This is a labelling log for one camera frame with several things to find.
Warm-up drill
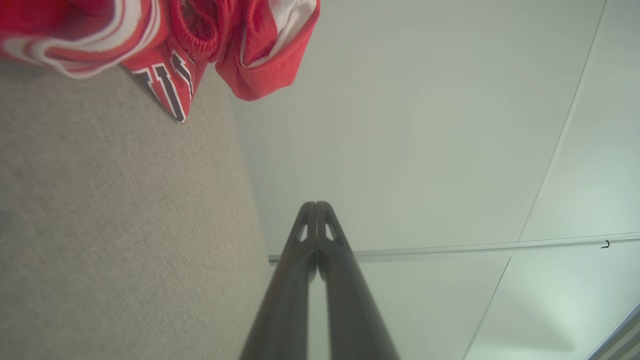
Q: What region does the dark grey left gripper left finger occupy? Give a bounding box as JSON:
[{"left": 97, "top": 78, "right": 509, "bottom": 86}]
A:
[{"left": 239, "top": 201, "right": 318, "bottom": 360}]

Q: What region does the grey frame corner piece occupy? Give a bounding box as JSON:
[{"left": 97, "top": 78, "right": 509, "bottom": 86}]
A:
[{"left": 584, "top": 299, "right": 640, "bottom": 360}]

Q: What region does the red white lettered t-shirt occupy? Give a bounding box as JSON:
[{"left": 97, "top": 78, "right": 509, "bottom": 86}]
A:
[{"left": 0, "top": 0, "right": 210, "bottom": 124}]

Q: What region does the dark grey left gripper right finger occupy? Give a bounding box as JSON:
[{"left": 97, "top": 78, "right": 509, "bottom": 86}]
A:
[{"left": 316, "top": 201, "right": 402, "bottom": 360}]

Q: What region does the thin grey metal rail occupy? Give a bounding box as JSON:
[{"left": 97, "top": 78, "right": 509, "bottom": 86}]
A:
[{"left": 268, "top": 232, "right": 640, "bottom": 265}]

